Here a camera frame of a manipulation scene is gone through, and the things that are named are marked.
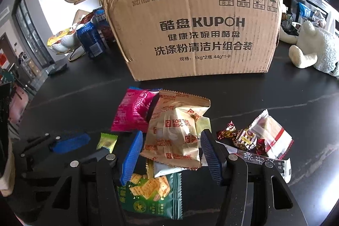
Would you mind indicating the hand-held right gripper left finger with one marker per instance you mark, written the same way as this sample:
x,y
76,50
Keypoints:
x,y
129,159

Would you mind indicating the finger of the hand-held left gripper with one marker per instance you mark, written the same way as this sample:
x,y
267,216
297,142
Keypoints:
x,y
70,141
92,155

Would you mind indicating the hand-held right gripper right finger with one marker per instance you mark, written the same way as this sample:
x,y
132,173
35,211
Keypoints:
x,y
212,159

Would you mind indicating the green cracker packet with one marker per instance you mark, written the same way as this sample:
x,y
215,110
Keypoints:
x,y
148,197

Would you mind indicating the beige biscuit packet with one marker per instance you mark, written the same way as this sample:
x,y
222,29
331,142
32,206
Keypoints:
x,y
172,130

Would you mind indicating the clear red-striped snack packet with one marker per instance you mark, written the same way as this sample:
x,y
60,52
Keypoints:
x,y
272,133

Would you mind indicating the brown cardboard box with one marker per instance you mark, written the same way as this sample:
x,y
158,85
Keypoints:
x,y
185,3

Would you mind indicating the person's left forearm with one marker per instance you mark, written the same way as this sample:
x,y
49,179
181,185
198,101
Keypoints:
x,y
6,175

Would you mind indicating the small yellow-green candy packet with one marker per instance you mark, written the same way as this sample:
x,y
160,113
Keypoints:
x,y
106,142

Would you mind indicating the silver snack packet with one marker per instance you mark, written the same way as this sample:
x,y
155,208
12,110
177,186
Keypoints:
x,y
164,169

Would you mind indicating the pale green snack packet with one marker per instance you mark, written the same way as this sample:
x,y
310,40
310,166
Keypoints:
x,y
205,124

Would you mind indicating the red gold wrapped candy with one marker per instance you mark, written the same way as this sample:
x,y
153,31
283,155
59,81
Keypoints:
x,y
245,138

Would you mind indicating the black strip snack packet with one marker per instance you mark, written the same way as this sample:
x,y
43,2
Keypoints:
x,y
261,160

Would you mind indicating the pink snack packet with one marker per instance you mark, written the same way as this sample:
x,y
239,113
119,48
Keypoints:
x,y
132,109

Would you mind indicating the pink chair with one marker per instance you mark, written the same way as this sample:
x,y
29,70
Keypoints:
x,y
18,101

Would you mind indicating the small black pouch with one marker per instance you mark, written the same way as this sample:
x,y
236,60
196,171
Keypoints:
x,y
58,69

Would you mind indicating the blue drink can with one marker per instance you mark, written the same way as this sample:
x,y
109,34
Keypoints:
x,y
90,40

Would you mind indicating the pile of snack packets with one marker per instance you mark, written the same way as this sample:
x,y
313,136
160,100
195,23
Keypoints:
x,y
59,36

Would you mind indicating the black framed glass door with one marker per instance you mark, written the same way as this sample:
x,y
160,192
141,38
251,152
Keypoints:
x,y
29,30

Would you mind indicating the small cardboard carton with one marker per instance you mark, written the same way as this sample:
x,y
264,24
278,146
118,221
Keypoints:
x,y
80,16

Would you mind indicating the blue snack bag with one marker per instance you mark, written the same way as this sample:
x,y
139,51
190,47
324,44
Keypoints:
x,y
102,19

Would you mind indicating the white plush toy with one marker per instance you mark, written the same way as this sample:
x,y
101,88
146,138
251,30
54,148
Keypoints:
x,y
317,48

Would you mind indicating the blue snack packet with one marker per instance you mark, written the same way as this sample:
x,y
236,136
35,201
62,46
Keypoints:
x,y
306,10

